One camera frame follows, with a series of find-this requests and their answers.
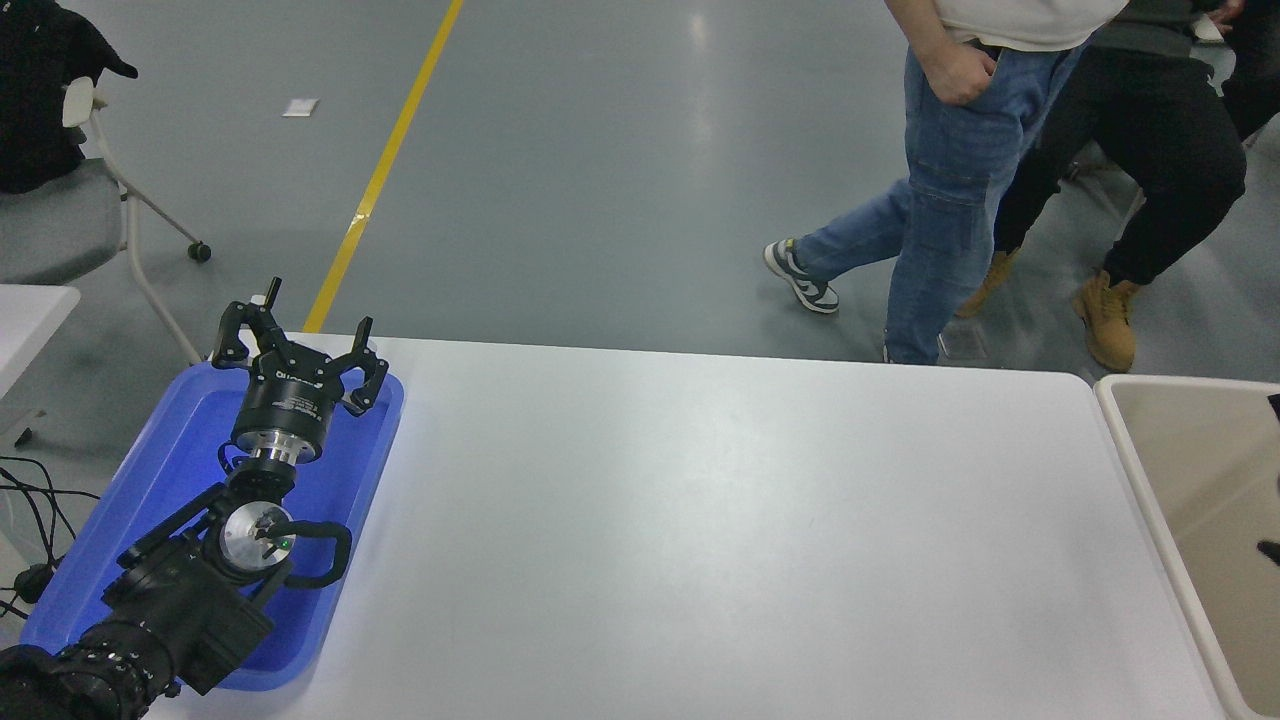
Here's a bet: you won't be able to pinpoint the black garment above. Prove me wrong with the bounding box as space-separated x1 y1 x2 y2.
0 0 139 194

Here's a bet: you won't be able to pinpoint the small white side table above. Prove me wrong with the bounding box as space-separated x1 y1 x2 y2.
0 285 81 448

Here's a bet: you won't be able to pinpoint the seated person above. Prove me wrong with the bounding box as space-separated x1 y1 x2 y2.
955 0 1251 373

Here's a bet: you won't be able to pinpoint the standing person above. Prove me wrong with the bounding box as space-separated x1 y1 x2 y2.
765 0 1131 366

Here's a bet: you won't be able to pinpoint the black floor cables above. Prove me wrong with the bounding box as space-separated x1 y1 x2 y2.
0 458 101 621

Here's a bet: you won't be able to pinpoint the large pale bin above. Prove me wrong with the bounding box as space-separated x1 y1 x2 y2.
1093 374 1280 720

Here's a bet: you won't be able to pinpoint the person's hand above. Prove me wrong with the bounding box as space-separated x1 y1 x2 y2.
917 35 1001 108

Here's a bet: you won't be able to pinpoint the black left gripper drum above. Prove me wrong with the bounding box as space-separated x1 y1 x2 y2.
232 364 342 450

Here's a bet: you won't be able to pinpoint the blue plastic tray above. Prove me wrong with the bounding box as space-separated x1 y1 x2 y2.
18 360 406 693

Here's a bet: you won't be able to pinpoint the grey seat white frame chair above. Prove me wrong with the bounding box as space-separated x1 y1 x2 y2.
0 75 213 366

